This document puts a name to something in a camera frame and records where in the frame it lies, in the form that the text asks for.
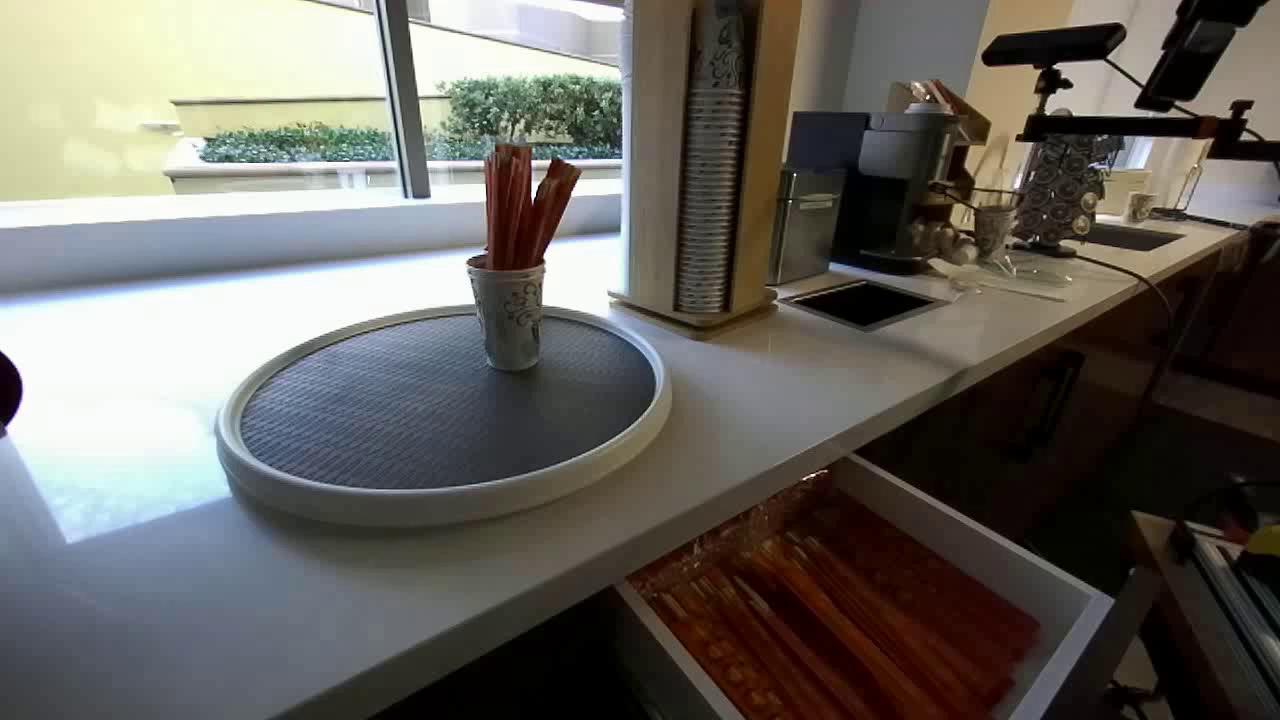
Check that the orange stick pack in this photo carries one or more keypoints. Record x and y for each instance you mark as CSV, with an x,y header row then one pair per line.
x,y
554,202
499,202
523,185

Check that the wooden cup dispenser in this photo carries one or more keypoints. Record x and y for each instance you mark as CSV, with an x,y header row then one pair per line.
x,y
653,133

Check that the black coffee machine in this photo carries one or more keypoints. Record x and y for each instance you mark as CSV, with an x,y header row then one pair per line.
x,y
885,185

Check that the small clear cup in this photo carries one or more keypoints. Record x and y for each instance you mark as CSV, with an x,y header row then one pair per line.
x,y
997,225

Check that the open white drawer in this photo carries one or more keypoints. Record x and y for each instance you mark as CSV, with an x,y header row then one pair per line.
x,y
1060,603

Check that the grey metal appliance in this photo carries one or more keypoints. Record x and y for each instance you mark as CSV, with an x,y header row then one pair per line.
x,y
814,212

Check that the steel-framed black counter opening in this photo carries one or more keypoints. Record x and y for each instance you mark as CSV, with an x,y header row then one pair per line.
x,y
867,304

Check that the round white-rimmed grey tray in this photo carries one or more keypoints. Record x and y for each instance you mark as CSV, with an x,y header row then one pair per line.
x,y
401,427

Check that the green hedge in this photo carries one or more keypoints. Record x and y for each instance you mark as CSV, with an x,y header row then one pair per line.
x,y
534,114

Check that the patterned glass jar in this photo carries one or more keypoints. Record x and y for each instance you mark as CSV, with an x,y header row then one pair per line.
x,y
1060,193

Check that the counter sink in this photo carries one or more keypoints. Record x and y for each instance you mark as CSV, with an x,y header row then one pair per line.
x,y
1135,237

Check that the metal framed equipment cart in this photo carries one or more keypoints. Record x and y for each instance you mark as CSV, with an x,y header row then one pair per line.
x,y
1200,603

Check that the black mounted device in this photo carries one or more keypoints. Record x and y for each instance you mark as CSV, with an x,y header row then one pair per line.
x,y
1194,55

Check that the dark rounded object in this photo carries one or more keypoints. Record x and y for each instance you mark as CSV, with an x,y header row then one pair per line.
x,y
10,395

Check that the grey window post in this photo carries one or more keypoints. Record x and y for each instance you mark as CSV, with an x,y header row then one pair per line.
x,y
401,93

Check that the black camera stand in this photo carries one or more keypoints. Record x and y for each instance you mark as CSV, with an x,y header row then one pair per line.
x,y
1051,93

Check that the black bar camera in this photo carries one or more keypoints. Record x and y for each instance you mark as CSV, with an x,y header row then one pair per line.
x,y
1054,46

